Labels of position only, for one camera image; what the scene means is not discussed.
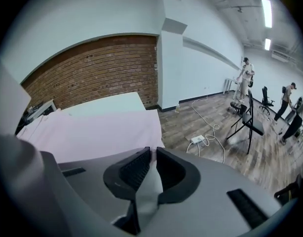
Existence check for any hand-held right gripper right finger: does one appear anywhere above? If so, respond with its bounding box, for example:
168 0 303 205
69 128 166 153
146 147 288 237

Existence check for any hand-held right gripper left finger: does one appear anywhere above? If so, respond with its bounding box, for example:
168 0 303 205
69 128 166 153
58 147 151 235

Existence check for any pink robe garment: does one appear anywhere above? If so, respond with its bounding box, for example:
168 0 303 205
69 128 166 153
16 109 165 229

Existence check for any black folding chair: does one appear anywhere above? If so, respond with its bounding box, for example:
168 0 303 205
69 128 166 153
227 90 265 155

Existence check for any dark stool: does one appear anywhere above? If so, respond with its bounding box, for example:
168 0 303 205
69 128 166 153
227 101 248 115

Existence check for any large white table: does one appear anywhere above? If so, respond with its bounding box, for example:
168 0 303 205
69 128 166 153
15 91 164 164

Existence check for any small white side table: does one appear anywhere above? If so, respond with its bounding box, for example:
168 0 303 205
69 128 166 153
27 99 57 122

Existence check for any white high table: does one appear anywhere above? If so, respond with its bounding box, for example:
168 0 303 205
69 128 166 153
223 78 242 101

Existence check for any ceiling air conditioner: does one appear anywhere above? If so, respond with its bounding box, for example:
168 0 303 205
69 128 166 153
271 50 290 63

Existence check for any white extension cable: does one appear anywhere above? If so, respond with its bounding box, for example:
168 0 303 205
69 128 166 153
186 97 226 164

